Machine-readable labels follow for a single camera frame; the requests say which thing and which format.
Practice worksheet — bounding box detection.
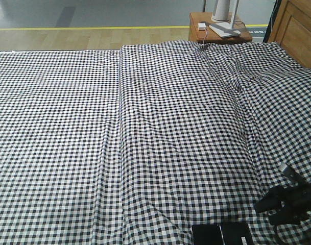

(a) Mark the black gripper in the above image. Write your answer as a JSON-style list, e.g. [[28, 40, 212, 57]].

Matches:
[[254, 183, 311, 225]]

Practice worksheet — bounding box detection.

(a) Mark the black smartphone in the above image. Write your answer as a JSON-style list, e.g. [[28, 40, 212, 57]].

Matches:
[[192, 224, 224, 245]]

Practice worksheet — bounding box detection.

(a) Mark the black white checkered bed sheet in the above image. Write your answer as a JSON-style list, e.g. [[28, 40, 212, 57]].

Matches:
[[0, 41, 311, 244]]

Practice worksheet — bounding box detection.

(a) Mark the wooden bed headboard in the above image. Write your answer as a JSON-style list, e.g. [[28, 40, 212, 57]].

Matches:
[[268, 0, 311, 68]]

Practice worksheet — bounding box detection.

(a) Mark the white desk lamp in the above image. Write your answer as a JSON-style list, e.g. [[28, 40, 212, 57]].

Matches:
[[209, 0, 241, 38]]

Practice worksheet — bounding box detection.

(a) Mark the wooden nightstand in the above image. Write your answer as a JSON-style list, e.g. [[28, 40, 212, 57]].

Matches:
[[188, 12, 253, 44]]

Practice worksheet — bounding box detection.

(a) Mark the small white charger box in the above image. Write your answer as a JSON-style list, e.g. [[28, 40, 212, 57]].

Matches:
[[197, 23, 207, 31]]

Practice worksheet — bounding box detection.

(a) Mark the white cylindrical speaker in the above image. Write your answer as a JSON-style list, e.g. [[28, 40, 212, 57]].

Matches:
[[211, 0, 230, 22]]

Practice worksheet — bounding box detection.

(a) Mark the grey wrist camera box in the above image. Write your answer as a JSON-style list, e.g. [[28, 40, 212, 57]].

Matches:
[[279, 164, 304, 183]]

